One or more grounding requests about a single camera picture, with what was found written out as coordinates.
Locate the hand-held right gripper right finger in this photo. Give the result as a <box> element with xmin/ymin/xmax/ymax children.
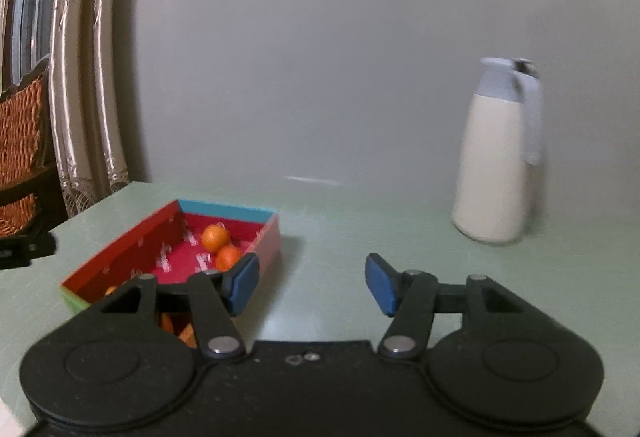
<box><xmin>365</xmin><ymin>253</ymin><xmax>538</xmax><ymax>362</ymax></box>

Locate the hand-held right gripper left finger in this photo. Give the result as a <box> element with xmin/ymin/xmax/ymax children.
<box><xmin>95</xmin><ymin>252</ymin><xmax>261</xmax><ymax>361</ymax></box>

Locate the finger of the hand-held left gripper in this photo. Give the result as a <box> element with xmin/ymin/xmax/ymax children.
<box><xmin>0</xmin><ymin>232</ymin><xmax>57</xmax><ymax>270</ymax></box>

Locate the large tangerine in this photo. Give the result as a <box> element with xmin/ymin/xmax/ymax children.
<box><xmin>201</xmin><ymin>223</ymin><xmax>232</xmax><ymax>252</ymax></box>

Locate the colourful cardboard box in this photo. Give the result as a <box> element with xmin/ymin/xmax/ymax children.
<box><xmin>60</xmin><ymin>198</ymin><xmax>282</xmax><ymax>348</ymax></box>

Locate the green grid table mat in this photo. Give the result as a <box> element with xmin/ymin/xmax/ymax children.
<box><xmin>0</xmin><ymin>181</ymin><xmax>640</xmax><ymax>418</ymax></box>

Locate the wicker chair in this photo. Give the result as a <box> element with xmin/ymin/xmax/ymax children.
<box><xmin>0</xmin><ymin>60</ymin><xmax>68</xmax><ymax>238</ymax></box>

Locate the cream thermos jug grey lid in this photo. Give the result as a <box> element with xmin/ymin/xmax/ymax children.
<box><xmin>451</xmin><ymin>57</ymin><xmax>546</xmax><ymax>246</ymax></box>

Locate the beige satin curtain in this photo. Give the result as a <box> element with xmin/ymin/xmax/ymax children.
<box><xmin>47</xmin><ymin>0</ymin><xmax>151</xmax><ymax>218</ymax></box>

